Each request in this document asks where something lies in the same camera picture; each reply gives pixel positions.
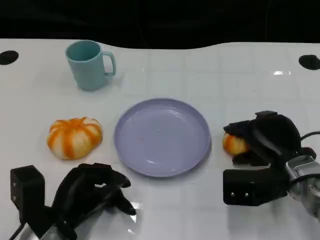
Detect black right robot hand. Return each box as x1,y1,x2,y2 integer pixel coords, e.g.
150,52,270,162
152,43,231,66
223,110,317,174

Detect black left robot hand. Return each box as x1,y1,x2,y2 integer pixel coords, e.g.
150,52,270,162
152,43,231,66
43,162,138,239

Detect orange white toy bread roll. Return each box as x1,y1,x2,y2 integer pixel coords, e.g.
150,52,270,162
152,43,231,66
47,116,104,161
222,132,251,156

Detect black table grommet hole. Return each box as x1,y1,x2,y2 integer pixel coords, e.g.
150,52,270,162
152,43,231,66
298,54,320,72
0,50,20,66

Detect lilac plate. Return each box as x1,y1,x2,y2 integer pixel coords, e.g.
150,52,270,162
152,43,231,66
114,98,212,179

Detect pale green mug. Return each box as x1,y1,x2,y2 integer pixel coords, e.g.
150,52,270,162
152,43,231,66
65,39,117,92

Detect black backdrop curtain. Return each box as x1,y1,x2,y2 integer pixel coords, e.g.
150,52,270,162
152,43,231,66
0,0,320,51

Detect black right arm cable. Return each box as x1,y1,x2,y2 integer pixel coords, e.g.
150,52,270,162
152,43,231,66
299,130,320,141

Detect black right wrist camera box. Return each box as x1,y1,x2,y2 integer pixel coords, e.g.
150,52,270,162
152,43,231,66
222,168,289,207

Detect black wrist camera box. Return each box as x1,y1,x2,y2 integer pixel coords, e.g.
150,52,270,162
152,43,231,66
9,164,46,225
222,168,289,207

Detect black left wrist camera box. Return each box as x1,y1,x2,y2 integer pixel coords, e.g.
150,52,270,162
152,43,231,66
9,164,46,225

